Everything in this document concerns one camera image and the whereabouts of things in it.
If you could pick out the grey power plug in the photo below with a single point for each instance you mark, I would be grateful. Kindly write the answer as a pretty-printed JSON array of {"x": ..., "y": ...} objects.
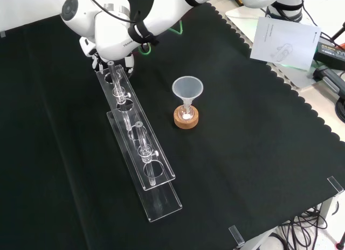
[{"x": 330, "y": 79}]

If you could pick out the small round-bottom glass flask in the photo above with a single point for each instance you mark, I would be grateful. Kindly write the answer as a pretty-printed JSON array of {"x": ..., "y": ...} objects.
[{"x": 186, "y": 114}]

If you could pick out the clear plastic funnel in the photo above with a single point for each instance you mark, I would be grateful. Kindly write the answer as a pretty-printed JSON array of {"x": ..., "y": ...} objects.
[{"x": 187, "y": 88}]

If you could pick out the white printed paper sheet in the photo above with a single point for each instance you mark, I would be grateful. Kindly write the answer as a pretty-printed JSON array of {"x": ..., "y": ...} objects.
[{"x": 283, "y": 42}]

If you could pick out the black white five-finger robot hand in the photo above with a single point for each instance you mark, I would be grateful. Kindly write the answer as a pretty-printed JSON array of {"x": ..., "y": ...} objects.
[{"x": 87, "y": 46}]

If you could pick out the black bench cloth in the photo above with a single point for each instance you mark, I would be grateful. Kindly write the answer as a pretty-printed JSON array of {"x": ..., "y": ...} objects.
[{"x": 242, "y": 139}]

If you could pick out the clear acrylic funnel stand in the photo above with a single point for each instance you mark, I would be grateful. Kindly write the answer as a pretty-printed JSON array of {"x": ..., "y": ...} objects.
[{"x": 151, "y": 163}]

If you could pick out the black power adapter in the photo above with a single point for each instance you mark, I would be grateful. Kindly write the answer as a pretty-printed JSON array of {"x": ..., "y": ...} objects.
[{"x": 330, "y": 54}]

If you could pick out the clear acrylic cloth clip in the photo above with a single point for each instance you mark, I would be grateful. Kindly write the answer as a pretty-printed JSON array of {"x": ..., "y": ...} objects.
[
  {"x": 335, "y": 184},
  {"x": 236, "y": 235}
]

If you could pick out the black tripod leg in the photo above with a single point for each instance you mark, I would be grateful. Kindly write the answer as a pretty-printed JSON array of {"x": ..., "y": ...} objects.
[{"x": 338, "y": 31}]

